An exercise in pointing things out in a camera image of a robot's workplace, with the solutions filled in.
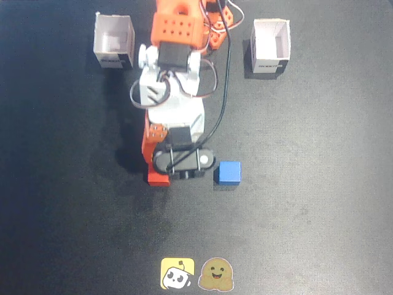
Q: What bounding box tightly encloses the black camera cable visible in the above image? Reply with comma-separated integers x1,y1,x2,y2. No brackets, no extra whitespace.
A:
167,0,232,173

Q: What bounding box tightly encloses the yellow robot sticker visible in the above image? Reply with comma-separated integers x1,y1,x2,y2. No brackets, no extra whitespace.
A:
160,257,195,290

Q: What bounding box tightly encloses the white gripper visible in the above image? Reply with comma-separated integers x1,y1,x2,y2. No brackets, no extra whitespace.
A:
141,103,206,173

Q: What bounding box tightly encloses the red white servo wire bundle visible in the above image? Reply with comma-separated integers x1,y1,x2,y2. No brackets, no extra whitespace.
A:
173,58,219,100

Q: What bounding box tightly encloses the grey servo wire bundle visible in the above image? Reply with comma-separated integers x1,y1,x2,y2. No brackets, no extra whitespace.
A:
129,72,172,110

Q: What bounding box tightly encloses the blue cube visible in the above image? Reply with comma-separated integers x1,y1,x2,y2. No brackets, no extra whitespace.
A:
217,161,243,186

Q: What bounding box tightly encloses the hugging face emoji sticker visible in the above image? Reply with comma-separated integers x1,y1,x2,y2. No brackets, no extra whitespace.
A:
197,256,235,291

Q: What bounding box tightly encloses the white paper box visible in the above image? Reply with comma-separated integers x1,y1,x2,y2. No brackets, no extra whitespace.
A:
93,12,136,70
250,18,292,74

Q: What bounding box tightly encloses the red cube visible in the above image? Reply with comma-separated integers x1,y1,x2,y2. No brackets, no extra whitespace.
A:
147,167,171,187

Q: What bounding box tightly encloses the white servo cable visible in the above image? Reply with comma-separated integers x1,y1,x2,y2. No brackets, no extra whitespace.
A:
227,0,246,31

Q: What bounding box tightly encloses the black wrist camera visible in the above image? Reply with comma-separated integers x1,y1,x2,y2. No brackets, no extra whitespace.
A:
152,143,215,180

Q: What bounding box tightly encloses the dark grey felt mat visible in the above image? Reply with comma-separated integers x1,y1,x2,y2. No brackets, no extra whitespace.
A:
0,0,393,295

